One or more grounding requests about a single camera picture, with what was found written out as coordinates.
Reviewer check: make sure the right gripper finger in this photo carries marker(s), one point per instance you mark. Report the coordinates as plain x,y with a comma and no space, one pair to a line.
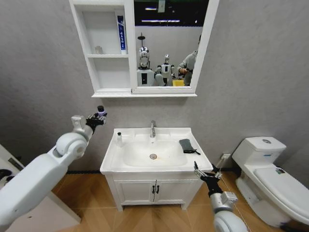
198,170
216,172

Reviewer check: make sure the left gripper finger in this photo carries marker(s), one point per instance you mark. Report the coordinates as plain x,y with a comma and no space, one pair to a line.
93,117
102,120

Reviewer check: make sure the purple bottle with black cap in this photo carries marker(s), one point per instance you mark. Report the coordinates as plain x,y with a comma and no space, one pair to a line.
102,111

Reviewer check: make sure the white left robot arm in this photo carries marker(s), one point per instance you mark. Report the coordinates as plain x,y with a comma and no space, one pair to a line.
36,176

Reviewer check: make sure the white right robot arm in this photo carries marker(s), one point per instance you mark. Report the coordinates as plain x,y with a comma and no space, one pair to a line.
227,215

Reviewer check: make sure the grey folded towel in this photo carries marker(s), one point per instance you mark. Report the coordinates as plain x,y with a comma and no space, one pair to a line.
187,145

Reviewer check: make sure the white ceramic washbasin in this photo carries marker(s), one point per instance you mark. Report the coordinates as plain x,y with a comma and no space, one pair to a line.
154,152

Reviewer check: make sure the white vanity cabinet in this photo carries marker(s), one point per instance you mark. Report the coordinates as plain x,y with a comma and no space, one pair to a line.
154,191

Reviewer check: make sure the small white bottle black cap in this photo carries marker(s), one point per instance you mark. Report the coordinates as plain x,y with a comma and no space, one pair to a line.
119,140

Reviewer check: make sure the metal sink drain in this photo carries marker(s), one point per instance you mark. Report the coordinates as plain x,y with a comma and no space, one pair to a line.
153,156

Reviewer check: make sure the chrome faucet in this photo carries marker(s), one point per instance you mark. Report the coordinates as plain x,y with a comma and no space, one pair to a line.
152,129

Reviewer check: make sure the white toilet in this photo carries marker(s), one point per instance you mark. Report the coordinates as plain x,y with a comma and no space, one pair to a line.
268,178

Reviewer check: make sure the chrome toilet flush button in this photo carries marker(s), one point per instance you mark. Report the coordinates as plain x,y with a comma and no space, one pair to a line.
266,141

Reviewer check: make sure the small clear glass cup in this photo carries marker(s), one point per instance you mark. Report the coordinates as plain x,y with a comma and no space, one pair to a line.
98,50

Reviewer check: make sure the white robot with chrome head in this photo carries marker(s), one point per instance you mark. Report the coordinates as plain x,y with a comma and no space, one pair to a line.
144,67

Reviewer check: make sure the small white humanoid robot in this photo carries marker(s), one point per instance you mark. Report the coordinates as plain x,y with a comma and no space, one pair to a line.
165,72

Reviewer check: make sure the yellow box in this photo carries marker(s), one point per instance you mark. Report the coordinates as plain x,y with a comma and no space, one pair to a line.
178,82

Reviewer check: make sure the blue and white toothpaste tube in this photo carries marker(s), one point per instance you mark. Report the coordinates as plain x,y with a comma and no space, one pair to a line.
122,35

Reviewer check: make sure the person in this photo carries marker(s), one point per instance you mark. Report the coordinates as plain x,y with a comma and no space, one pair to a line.
189,66

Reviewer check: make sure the white wall outlet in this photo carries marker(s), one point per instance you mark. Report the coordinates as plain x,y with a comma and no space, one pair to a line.
226,156

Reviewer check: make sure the white wall cabinet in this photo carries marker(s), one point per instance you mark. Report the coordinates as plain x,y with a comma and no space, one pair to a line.
106,72

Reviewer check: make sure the wall cabinet mirror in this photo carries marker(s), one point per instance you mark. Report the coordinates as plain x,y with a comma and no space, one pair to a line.
169,48

